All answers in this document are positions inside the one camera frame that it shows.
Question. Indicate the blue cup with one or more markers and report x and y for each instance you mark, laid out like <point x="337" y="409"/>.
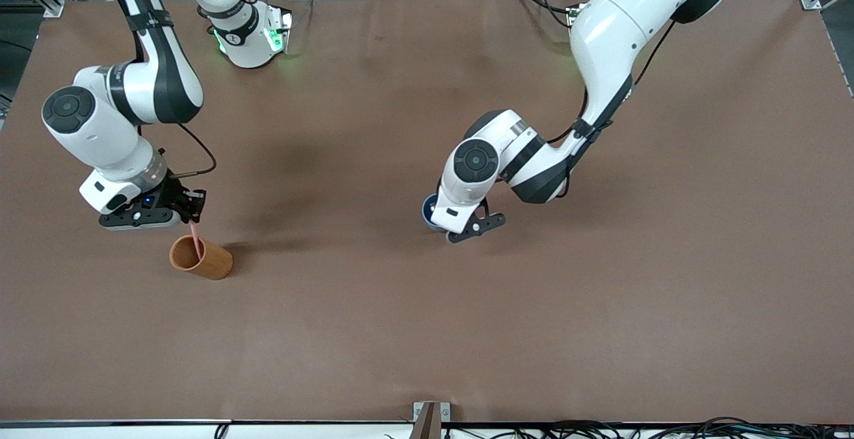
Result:
<point x="428" y="215"/>

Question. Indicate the pink chopstick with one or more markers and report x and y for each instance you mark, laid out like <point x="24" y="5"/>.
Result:
<point x="197" y="239"/>

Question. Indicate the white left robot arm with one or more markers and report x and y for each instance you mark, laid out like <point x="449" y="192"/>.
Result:
<point x="607" y="32"/>

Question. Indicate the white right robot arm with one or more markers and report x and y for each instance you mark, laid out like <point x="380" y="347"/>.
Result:
<point x="100" y="132"/>

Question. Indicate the orange brown cup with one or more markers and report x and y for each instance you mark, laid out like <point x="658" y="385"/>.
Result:
<point x="210" y="264"/>

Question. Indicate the brown table cover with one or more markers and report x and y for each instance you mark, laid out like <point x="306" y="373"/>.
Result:
<point x="427" y="332"/>

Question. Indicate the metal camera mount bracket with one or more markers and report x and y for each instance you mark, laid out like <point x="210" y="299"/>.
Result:
<point x="430" y="419"/>

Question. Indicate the white table edge rail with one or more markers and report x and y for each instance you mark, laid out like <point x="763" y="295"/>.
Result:
<point x="113" y="429"/>

